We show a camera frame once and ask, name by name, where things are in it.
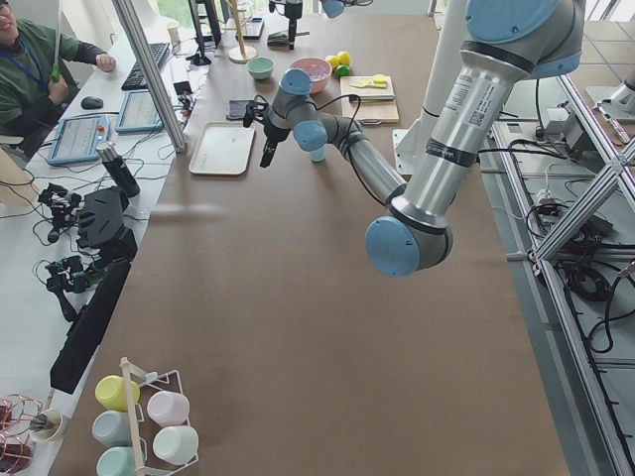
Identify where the green lime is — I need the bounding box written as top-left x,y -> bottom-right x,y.
334,64 -> 351,77

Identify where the seated person green sweater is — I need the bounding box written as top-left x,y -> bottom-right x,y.
1,1 -> 116,159

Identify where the grey folded cloth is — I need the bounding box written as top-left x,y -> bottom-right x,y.
226,99 -> 252,121

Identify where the black computer mouse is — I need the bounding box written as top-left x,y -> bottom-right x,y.
80,96 -> 104,110

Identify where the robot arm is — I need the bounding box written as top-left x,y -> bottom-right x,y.
260,1 -> 585,277

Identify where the black keyboard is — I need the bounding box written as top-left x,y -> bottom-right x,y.
120,42 -> 172,91

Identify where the cream plastic tray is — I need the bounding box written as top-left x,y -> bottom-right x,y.
189,121 -> 255,177

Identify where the green ceramic bowl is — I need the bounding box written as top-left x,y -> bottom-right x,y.
247,57 -> 275,80

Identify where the lemon slice right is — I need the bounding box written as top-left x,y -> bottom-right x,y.
372,74 -> 388,85

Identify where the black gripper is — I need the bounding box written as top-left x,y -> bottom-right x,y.
259,123 -> 290,168

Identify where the yellow lemon right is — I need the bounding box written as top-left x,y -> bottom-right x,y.
336,51 -> 351,65

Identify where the bamboo cutting board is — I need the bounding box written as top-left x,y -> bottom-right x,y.
339,74 -> 400,124

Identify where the grey blue plastic cup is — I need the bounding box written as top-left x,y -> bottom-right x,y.
91,411 -> 132,448

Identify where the white wire cup rack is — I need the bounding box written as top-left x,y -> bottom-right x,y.
119,357 -> 199,475

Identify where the blue teach pendant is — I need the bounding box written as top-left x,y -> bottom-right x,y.
46,114 -> 110,167
115,90 -> 164,135

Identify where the pale green plastic cup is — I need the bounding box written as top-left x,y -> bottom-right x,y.
96,446 -> 136,476

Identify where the yellow lemon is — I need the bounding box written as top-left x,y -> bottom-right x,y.
336,51 -> 351,65
324,56 -> 340,70

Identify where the yellow plastic cup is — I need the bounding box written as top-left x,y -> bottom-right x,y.
94,375 -> 128,412

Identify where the wooden cup tree stand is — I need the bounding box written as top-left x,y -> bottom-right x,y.
225,0 -> 257,64

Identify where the pink plastic cup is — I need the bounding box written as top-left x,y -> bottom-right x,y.
147,391 -> 190,427

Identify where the white plastic cup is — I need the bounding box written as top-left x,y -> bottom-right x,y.
153,425 -> 199,465

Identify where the yellow lemon left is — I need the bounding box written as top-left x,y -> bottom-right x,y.
324,56 -> 340,70

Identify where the black thermos bottle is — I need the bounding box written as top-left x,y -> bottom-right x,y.
95,141 -> 140,198

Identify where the blue teach pendant far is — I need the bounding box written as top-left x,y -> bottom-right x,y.
115,90 -> 164,135

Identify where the blue teach pendant near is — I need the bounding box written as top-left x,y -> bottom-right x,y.
46,114 -> 110,167

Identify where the pink bowl with ice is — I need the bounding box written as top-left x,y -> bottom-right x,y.
290,58 -> 332,94

